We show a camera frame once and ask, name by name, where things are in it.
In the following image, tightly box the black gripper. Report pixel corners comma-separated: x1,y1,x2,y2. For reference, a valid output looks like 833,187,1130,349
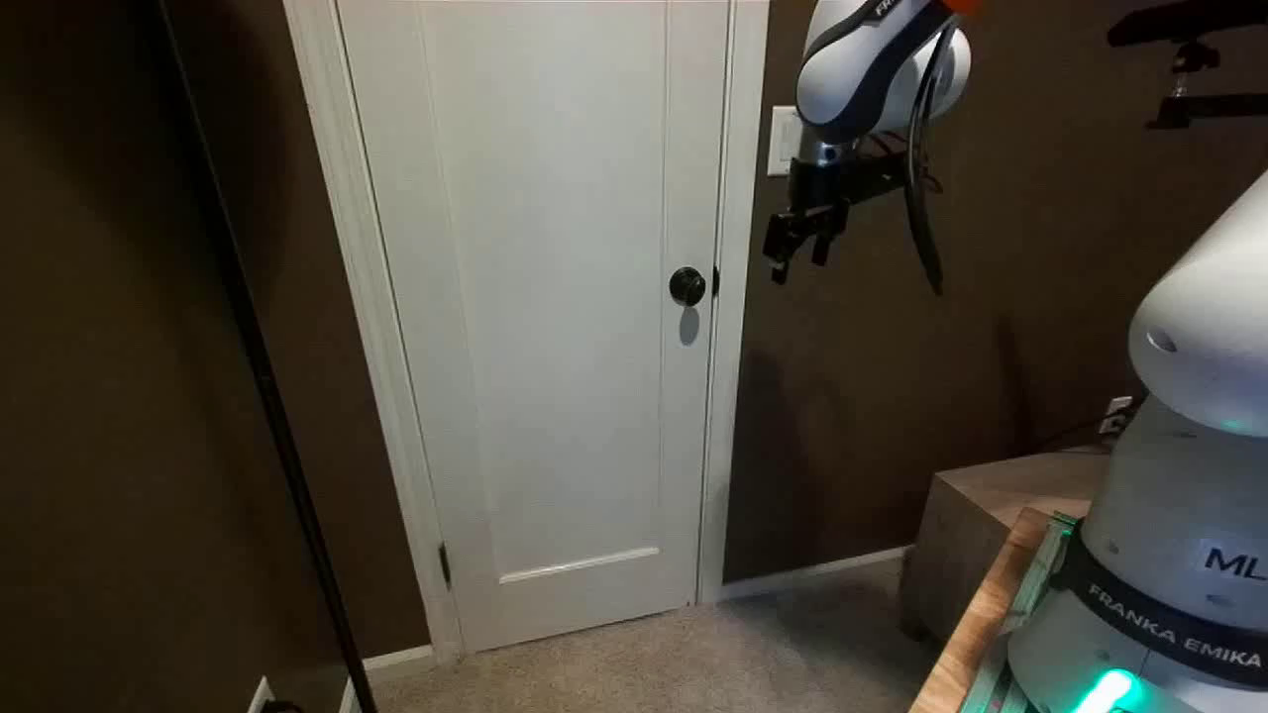
762,141,926,291

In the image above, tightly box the black round door knob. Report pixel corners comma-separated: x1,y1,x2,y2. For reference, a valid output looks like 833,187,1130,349
664,267,708,310

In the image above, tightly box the white panel door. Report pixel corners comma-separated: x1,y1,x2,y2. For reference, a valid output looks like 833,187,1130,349
334,0,734,657

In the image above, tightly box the white baseboard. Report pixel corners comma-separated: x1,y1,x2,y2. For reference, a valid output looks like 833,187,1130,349
717,538,916,607
356,640,441,683

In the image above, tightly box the wooden table with green light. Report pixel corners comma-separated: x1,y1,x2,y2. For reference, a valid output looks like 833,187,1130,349
899,443,1117,652

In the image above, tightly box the black floor lamp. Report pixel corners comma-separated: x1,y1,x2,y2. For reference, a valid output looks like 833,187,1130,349
148,0,385,713

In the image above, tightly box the white light switch plate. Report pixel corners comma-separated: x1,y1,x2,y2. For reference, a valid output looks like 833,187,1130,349
765,105,804,179

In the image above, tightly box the white wall outlet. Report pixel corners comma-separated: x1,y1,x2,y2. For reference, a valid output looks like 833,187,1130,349
1099,387,1142,443

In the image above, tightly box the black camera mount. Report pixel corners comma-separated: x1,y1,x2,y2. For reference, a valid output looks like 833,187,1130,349
1103,0,1268,135

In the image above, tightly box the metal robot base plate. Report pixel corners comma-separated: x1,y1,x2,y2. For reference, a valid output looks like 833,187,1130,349
960,513,1166,713

